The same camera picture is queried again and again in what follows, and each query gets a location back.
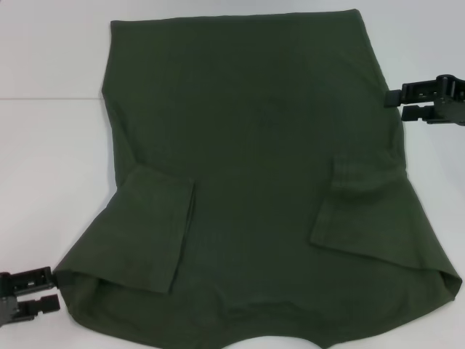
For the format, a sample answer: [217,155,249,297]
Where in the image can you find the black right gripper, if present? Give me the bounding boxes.
[384,73,465,127]

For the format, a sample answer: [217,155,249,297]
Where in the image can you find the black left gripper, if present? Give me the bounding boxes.
[0,265,60,326]

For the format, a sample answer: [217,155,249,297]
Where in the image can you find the dark green t-shirt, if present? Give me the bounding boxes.
[54,9,464,349]

